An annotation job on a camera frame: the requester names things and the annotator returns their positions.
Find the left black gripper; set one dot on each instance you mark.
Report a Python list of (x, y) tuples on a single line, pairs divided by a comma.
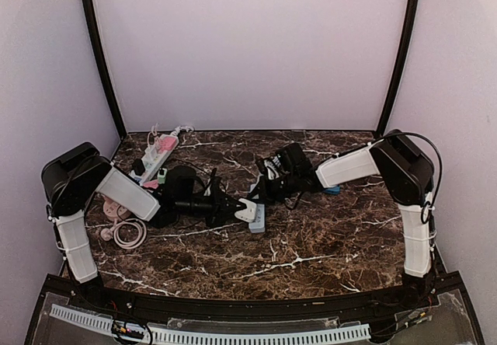
[(220, 208)]

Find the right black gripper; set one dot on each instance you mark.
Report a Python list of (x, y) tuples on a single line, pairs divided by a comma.
[(264, 192)]

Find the white square plug adapter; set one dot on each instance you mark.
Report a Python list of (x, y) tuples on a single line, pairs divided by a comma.
[(250, 210)]

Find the blue grey power strip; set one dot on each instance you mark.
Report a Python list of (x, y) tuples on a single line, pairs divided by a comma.
[(259, 224)]

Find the blue square plug adapter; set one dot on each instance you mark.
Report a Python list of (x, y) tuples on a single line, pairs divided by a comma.
[(332, 190)]

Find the green charger plug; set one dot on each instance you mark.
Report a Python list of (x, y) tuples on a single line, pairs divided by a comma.
[(161, 176)]

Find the pink triangular power strip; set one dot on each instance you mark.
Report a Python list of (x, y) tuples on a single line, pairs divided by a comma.
[(153, 184)]

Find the pink round power socket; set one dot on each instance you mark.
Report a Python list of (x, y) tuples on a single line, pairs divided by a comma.
[(114, 211)]

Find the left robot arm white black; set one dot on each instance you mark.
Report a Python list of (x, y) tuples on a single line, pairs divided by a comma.
[(72, 179)]

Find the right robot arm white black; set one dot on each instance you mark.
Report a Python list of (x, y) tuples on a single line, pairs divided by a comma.
[(411, 178)]

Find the pink plug on white strip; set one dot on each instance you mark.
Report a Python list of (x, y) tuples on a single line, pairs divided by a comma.
[(162, 141)]

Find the long white power strip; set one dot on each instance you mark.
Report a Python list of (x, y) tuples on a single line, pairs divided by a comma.
[(154, 159)]

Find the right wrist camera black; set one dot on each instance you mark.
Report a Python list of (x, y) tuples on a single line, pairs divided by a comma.
[(289, 160)]

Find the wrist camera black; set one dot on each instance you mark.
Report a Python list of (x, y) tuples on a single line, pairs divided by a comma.
[(289, 160), (182, 182)]

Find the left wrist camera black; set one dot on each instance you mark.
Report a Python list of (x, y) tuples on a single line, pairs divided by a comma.
[(182, 182)]

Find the white slotted cable duct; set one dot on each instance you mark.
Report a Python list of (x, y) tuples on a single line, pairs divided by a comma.
[(189, 331)]

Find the right black frame post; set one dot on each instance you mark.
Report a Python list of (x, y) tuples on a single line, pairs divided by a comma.
[(399, 65)]

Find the black frame post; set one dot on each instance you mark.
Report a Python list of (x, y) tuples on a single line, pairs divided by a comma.
[(102, 67), (399, 65)]

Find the left black frame post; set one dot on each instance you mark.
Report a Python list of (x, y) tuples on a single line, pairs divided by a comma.
[(102, 67)]

